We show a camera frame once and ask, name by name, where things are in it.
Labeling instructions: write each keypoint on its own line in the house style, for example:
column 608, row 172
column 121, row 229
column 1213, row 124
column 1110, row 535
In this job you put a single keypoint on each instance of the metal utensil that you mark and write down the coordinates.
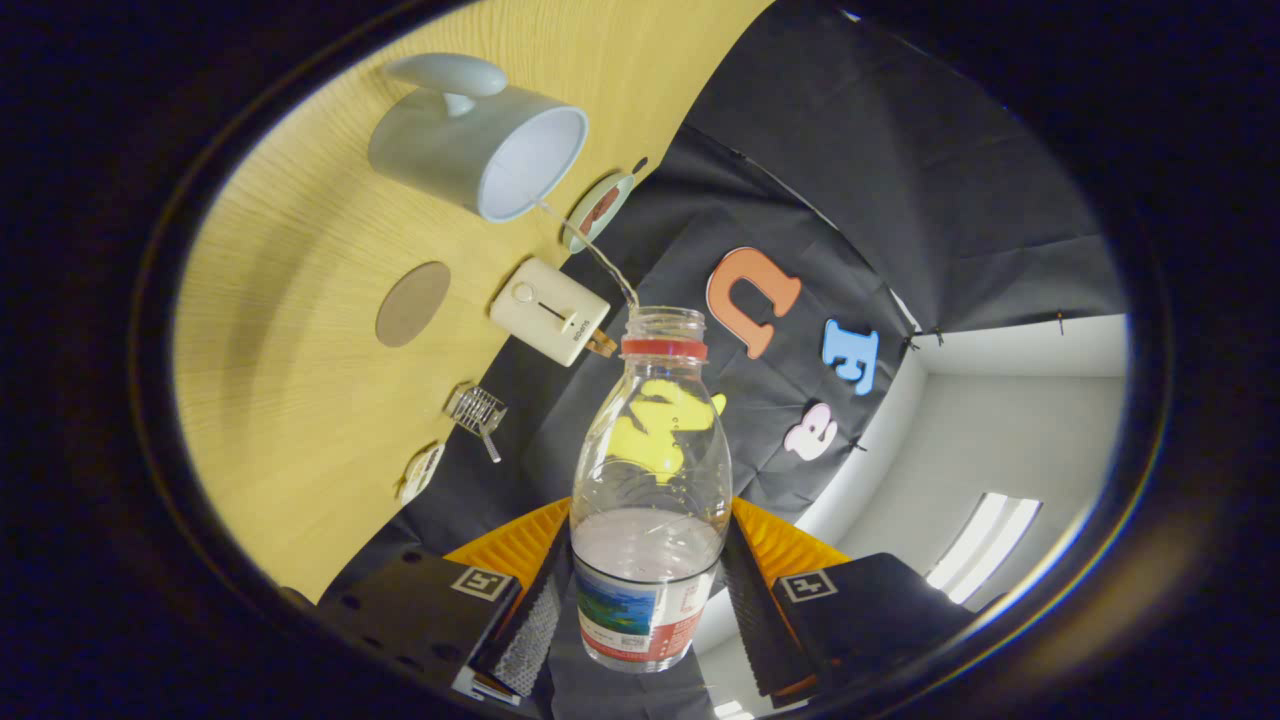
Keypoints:
column 491, row 445

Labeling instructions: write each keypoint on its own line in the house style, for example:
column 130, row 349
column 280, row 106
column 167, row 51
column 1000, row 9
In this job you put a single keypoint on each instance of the long ceiling light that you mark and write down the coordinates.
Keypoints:
column 985, row 545

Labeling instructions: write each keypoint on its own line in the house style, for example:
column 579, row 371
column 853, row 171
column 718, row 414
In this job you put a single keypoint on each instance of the round brown coaster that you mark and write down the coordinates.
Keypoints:
column 412, row 304

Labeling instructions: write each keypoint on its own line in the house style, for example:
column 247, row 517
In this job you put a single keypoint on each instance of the clear juice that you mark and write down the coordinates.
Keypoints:
column 601, row 256

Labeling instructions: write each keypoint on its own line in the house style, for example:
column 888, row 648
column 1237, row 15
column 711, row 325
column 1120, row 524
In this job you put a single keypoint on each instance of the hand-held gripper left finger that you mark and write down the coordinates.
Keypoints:
column 530, row 620

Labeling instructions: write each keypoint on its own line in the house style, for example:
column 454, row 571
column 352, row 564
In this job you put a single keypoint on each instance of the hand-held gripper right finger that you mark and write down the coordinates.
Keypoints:
column 760, row 620

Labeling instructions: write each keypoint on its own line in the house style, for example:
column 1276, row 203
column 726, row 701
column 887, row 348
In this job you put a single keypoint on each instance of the white toaster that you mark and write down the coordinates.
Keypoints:
column 545, row 310

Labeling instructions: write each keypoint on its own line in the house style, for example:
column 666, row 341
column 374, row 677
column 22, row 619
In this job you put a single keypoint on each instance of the brown toast slice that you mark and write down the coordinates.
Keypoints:
column 601, row 344

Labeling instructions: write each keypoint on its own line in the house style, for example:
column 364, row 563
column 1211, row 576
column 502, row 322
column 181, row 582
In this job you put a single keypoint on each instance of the wooden table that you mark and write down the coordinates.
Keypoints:
column 300, row 420

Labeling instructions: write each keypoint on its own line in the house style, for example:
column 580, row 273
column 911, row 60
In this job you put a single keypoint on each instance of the pale green plate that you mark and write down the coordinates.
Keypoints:
column 580, row 235

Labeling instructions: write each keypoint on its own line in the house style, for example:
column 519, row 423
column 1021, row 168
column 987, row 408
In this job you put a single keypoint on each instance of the clear plastic juice bottle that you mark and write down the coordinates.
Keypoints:
column 650, row 560

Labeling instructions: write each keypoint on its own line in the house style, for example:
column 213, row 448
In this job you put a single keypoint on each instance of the small white round dish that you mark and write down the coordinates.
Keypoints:
column 422, row 473

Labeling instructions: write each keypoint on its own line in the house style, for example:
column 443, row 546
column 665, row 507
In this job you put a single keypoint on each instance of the brown bread piece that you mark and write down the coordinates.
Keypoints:
column 607, row 197
column 594, row 215

